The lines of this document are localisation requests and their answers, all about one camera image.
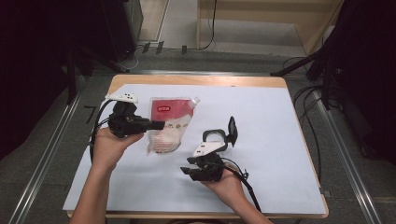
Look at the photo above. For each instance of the person's right hand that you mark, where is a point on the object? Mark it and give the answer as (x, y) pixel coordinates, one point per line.
(229, 188)

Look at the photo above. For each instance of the small metal table bracket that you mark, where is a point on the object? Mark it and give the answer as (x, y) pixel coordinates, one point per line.
(326, 193)

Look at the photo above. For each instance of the black tripod stand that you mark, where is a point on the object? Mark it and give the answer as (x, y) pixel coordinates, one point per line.
(292, 67)

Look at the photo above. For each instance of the small black floor block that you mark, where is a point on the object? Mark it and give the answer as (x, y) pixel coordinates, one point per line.
(184, 49)
(146, 47)
(159, 47)

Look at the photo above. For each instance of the dark curtain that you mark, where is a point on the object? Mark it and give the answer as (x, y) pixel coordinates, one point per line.
(373, 62)
(31, 62)

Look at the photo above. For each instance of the red and white spout pouch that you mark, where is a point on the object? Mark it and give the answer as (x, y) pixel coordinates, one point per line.
(169, 137)

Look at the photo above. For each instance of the metal floor rail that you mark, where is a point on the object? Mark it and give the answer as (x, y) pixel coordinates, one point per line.
(46, 161)
(342, 155)

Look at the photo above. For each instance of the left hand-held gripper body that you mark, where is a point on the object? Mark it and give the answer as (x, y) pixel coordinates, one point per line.
(124, 124)

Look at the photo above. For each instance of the dark cabinet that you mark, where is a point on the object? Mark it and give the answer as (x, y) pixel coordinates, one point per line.
(124, 25)

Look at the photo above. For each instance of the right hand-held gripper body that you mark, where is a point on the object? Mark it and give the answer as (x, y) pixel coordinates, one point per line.
(208, 168)

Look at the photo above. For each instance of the person's left hand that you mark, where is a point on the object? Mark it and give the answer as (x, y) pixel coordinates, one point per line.
(107, 149)

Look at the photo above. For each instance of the wooden table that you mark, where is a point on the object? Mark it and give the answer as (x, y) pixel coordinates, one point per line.
(199, 80)

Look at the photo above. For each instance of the light blue table mat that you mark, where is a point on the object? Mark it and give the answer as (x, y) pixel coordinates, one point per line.
(155, 186)

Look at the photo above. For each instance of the light wooden shelf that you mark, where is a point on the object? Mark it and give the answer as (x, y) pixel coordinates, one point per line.
(311, 21)

